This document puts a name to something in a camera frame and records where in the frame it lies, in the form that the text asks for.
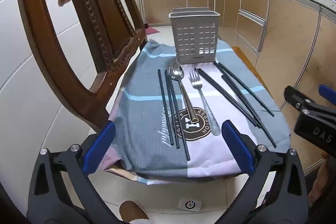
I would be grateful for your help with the white floor button device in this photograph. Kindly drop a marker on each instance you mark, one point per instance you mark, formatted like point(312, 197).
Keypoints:
point(190, 205)

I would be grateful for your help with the carved wooden chair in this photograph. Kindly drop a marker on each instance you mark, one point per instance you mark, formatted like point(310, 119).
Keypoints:
point(105, 3)

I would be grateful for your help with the beige kitchen cabinet counter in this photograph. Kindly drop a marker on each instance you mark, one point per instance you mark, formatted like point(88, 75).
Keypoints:
point(288, 29)

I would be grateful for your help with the metal spoon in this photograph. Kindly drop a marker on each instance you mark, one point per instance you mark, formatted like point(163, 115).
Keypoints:
point(176, 73)

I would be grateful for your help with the grey pink checked cloth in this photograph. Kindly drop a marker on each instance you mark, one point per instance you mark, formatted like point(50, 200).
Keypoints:
point(147, 113)

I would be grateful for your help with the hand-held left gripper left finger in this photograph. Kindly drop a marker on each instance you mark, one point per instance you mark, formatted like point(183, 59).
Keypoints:
point(101, 145)

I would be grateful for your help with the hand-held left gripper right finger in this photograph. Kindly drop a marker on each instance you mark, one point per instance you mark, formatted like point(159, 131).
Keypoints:
point(236, 145)

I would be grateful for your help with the person's right hand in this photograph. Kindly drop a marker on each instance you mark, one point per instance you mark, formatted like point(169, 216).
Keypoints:
point(319, 187)

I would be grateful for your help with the grey perforated utensil holder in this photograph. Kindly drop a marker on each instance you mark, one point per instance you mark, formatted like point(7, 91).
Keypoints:
point(189, 40)

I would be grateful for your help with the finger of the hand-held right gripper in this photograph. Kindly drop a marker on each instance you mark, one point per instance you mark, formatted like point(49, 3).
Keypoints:
point(328, 94)
point(295, 96)

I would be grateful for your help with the metal fork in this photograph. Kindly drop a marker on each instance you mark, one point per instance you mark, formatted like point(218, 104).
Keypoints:
point(197, 85)

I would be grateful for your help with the person's foot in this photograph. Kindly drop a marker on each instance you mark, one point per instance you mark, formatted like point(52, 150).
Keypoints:
point(131, 212)

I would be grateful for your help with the pink floor mat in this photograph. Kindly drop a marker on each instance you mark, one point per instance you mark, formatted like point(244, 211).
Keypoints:
point(151, 31)

